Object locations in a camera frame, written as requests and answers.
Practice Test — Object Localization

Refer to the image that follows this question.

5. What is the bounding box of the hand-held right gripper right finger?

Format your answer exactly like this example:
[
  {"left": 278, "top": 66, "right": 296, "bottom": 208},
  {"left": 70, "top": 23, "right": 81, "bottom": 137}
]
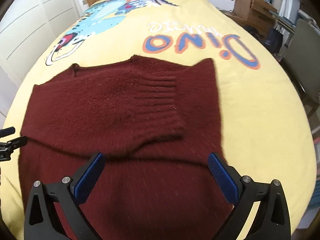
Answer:
[{"left": 208, "top": 151, "right": 292, "bottom": 240}]

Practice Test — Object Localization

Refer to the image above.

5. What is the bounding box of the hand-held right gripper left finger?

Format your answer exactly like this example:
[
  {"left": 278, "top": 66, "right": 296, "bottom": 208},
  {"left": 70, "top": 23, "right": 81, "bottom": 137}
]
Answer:
[{"left": 24, "top": 152, "right": 105, "bottom": 240}]

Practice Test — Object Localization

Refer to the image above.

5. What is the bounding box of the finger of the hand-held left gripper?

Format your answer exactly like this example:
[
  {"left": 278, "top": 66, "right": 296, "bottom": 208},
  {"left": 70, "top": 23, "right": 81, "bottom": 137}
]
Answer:
[
  {"left": 0, "top": 127, "right": 16, "bottom": 137},
  {"left": 0, "top": 135, "right": 28, "bottom": 153}
]

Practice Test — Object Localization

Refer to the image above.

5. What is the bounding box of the dark red knit sweater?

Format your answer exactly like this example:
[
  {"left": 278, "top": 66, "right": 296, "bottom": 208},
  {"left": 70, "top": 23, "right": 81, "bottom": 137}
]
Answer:
[{"left": 19, "top": 54, "right": 237, "bottom": 240}]

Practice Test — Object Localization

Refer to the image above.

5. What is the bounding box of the yellow printed blanket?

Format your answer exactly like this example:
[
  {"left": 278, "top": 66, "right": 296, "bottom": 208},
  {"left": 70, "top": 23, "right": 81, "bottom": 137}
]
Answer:
[{"left": 0, "top": 0, "right": 317, "bottom": 240}]

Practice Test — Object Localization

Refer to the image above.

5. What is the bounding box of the white wardrobe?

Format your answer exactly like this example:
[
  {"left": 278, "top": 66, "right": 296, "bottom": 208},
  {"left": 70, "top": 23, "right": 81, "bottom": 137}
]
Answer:
[{"left": 0, "top": 0, "right": 90, "bottom": 85}]

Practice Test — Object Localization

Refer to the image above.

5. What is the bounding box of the grey chair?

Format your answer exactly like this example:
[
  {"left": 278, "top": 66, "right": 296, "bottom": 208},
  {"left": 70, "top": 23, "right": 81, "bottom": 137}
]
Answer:
[{"left": 282, "top": 19, "right": 320, "bottom": 117}]

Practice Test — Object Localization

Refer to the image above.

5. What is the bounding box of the dark blue bag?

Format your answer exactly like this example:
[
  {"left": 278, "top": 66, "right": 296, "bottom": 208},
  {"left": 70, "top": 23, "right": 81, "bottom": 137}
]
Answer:
[{"left": 265, "top": 27, "right": 284, "bottom": 53}]

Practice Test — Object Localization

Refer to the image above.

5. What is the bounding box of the wooden desk cabinet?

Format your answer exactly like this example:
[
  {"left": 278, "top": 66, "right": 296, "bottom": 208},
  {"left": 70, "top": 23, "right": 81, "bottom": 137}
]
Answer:
[{"left": 234, "top": 0, "right": 278, "bottom": 28}]

